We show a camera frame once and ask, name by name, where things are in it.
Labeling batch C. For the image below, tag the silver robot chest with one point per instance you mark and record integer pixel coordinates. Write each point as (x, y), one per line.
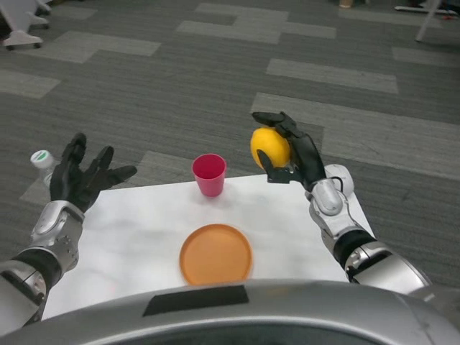
(230, 312)

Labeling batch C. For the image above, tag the orange plastic plate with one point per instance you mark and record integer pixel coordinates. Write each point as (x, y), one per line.
(215, 254)

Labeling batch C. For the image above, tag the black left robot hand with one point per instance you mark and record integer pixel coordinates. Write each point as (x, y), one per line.
(77, 179)

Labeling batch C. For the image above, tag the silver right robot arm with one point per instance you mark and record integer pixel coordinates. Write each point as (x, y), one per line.
(345, 230)

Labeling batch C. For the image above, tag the clear plastic water bottle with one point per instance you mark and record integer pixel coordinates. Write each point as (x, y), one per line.
(43, 165)

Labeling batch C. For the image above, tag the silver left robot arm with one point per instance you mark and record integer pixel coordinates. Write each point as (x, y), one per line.
(39, 244)

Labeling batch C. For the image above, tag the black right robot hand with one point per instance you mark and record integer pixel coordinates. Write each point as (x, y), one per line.
(305, 154)

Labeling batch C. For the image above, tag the white table leg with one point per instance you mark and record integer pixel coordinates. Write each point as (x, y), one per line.
(427, 19)

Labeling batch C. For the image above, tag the white rolling stand base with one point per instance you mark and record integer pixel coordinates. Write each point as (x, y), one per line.
(21, 32)

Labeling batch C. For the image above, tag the pink plastic cup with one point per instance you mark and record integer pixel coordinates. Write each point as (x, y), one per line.
(209, 174)

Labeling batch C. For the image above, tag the yellow lemon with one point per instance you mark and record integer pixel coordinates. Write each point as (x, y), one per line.
(270, 147)

